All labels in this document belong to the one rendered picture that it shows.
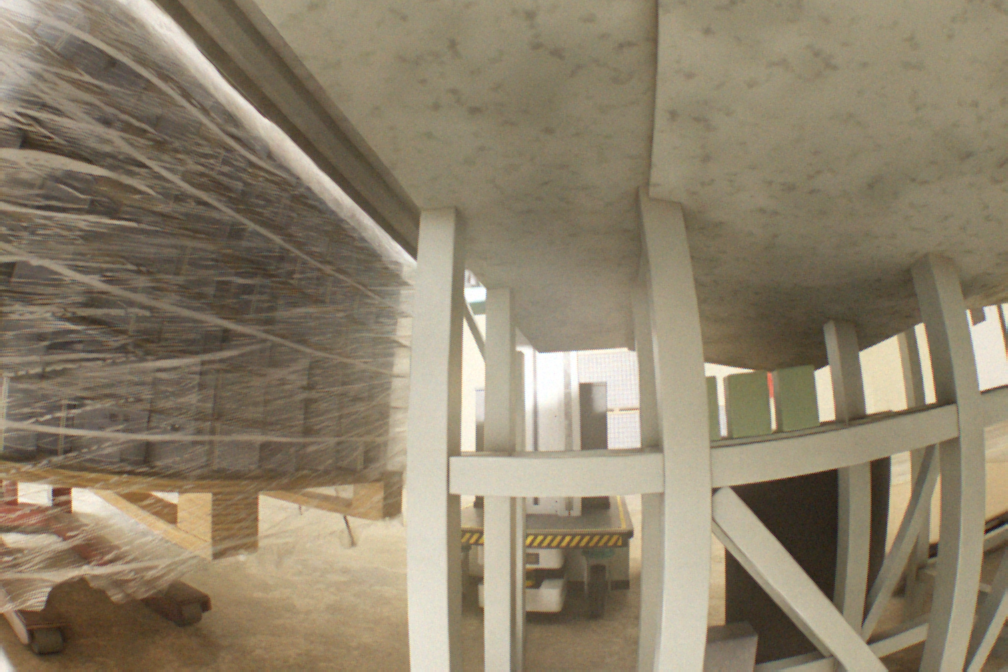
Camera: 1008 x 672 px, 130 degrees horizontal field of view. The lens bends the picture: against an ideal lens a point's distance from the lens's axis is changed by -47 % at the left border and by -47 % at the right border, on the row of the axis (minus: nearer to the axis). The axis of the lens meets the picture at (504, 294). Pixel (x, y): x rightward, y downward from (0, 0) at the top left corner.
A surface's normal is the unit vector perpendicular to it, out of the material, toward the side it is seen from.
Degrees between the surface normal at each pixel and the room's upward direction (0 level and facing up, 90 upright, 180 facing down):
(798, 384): 90
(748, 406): 90
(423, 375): 90
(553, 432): 90
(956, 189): 166
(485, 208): 180
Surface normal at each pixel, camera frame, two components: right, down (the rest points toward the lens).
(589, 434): -0.22, -0.32
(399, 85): 0.00, 0.95
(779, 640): -0.72, -0.17
